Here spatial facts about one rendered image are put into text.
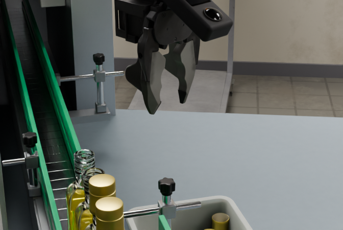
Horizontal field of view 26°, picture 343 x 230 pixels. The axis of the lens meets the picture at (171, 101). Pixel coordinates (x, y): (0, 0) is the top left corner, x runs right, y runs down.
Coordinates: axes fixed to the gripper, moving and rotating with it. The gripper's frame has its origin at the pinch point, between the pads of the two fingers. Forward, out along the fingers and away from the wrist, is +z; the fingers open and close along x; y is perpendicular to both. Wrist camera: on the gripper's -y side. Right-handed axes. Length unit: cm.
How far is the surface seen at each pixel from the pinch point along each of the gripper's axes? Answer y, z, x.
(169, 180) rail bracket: 11.9, 20.5, -10.9
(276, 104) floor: 162, 112, -235
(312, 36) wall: 174, 85, -281
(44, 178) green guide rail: 34.0, 24.5, -0.7
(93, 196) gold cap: -1.8, 8.0, 15.6
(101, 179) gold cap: -1.5, 6.3, 13.9
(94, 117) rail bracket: 68, 34, -39
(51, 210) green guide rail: 24.3, 25.0, 4.7
